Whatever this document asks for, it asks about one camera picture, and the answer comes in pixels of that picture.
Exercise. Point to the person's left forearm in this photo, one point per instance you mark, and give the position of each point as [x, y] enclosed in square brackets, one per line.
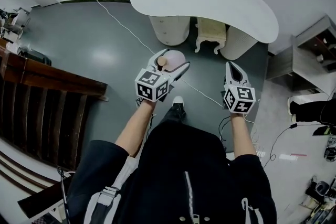
[135, 128]

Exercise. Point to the white ribbed drawer pedestal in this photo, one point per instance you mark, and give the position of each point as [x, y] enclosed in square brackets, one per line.
[169, 30]

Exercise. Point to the black bag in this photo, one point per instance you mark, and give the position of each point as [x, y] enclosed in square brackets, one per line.
[36, 56]

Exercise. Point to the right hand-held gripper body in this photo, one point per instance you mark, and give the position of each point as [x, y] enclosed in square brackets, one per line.
[240, 98]

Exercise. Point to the black and white sneaker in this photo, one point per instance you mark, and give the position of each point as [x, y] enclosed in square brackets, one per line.
[330, 148]

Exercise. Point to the white ribbed round pedestal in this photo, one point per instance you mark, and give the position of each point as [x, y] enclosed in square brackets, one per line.
[236, 46]

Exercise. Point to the cream carved stool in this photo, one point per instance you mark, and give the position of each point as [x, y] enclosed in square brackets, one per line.
[210, 32]

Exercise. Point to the person's leg and shoe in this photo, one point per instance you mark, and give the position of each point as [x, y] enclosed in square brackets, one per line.
[174, 110]

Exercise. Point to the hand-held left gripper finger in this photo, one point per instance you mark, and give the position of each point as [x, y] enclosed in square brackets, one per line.
[178, 68]
[155, 56]

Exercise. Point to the person's right forearm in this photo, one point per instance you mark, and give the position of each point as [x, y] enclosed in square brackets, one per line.
[241, 136]

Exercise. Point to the small pink bottle wooden cap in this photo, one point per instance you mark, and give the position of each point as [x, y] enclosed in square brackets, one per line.
[174, 60]

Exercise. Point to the grey shelf unit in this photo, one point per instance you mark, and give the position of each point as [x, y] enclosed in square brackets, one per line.
[304, 60]

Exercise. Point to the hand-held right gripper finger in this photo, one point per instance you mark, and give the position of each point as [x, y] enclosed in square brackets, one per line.
[243, 77]
[229, 73]

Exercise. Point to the person's black jacket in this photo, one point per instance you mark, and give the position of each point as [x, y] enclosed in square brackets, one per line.
[168, 181]

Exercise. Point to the white curved table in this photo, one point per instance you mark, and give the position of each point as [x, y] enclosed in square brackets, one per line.
[199, 0]

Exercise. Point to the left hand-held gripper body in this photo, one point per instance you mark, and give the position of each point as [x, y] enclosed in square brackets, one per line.
[151, 86]

